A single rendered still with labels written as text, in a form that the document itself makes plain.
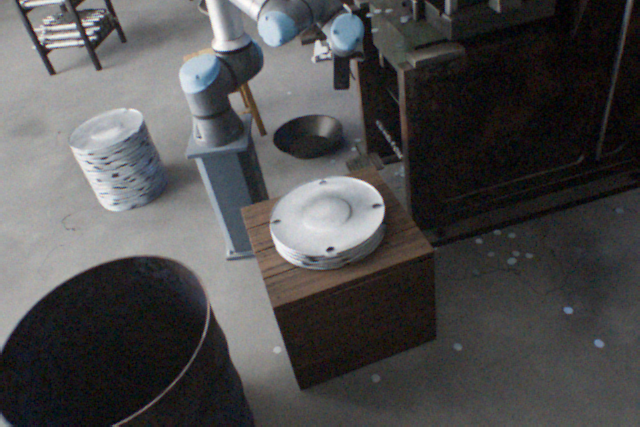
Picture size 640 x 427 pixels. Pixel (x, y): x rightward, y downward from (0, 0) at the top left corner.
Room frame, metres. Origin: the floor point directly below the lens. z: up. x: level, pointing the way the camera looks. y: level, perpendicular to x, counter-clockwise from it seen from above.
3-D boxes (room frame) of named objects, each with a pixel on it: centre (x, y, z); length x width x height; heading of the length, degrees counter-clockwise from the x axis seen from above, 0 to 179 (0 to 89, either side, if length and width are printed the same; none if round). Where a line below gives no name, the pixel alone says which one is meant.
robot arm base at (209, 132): (1.40, 0.27, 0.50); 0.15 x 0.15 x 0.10
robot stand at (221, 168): (1.40, 0.27, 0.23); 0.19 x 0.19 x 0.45; 85
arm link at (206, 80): (1.41, 0.26, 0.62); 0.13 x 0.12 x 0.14; 136
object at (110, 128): (1.86, 0.77, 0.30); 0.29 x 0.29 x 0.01
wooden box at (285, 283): (1.00, 0.00, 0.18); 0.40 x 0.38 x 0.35; 101
